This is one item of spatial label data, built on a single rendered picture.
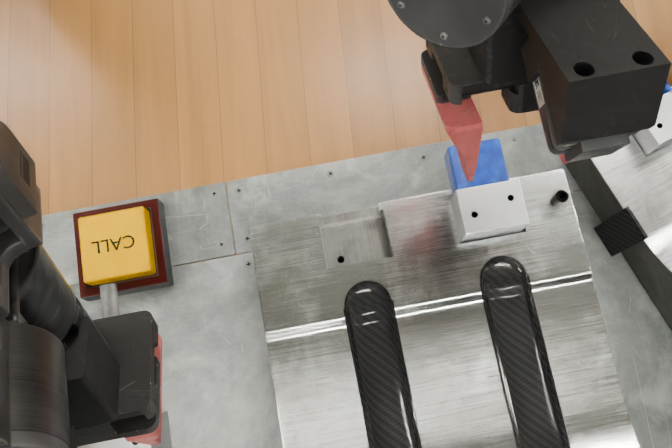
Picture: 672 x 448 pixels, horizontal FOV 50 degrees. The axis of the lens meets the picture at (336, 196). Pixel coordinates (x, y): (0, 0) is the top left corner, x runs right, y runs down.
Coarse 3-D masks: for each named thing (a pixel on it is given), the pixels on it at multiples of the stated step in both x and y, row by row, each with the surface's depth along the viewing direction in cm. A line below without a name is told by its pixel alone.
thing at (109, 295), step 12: (108, 288) 52; (108, 300) 51; (108, 312) 51; (168, 420) 53; (168, 432) 52; (96, 444) 47; (108, 444) 47; (120, 444) 47; (132, 444) 47; (144, 444) 47; (168, 444) 51
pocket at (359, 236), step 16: (320, 224) 59; (336, 224) 60; (352, 224) 61; (368, 224) 61; (384, 224) 60; (336, 240) 60; (352, 240) 60; (368, 240) 60; (384, 240) 60; (336, 256) 60; (352, 256) 60; (368, 256) 60; (384, 256) 60
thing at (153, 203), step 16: (112, 208) 66; (128, 208) 66; (160, 224) 66; (160, 240) 65; (80, 256) 65; (160, 256) 65; (80, 272) 65; (160, 272) 64; (80, 288) 64; (96, 288) 64; (128, 288) 64
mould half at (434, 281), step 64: (448, 192) 58; (256, 256) 57; (320, 256) 57; (448, 256) 57; (512, 256) 57; (576, 256) 57; (320, 320) 56; (448, 320) 56; (576, 320) 56; (320, 384) 55; (448, 384) 55; (576, 384) 55
